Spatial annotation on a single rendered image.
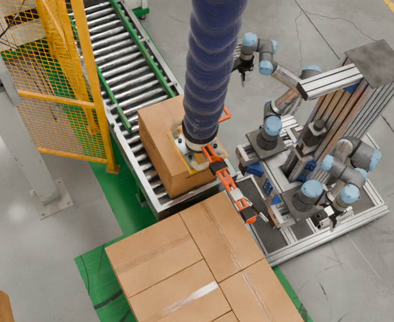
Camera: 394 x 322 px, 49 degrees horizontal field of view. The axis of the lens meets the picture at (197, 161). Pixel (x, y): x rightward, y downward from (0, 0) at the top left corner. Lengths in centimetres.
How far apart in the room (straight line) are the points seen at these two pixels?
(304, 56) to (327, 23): 61
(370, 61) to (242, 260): 166
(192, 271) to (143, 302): 40
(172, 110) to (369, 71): 151
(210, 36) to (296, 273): 247
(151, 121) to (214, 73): 117
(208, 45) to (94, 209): 233
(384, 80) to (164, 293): 194
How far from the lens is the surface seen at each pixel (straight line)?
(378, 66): 235
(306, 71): 273
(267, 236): 369
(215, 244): 324
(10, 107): 282
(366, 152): 251
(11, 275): 391
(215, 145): 287
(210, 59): 204
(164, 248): 321
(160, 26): 513
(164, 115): 322
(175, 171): 299
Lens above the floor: 362
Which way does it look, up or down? 62 degrees down
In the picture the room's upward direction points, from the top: 9 degrees clockwise
